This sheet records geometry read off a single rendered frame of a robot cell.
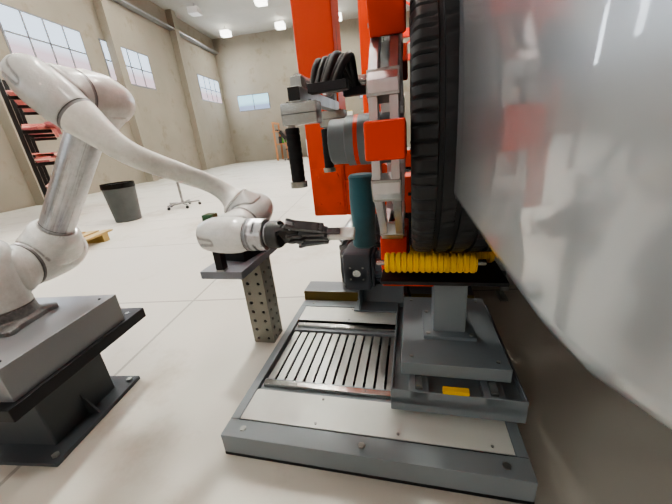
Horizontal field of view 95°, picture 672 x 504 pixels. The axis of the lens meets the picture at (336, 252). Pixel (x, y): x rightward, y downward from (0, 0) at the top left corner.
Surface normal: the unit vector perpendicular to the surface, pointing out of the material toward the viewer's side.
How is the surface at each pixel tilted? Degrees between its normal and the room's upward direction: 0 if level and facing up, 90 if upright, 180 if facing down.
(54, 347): 90
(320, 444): 0
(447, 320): 90
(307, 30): 90
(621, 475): 0
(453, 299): 90
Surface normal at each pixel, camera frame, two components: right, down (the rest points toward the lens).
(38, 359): 0.99, -0.05
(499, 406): -0.22, 0.36
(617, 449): -0.09, -0.93
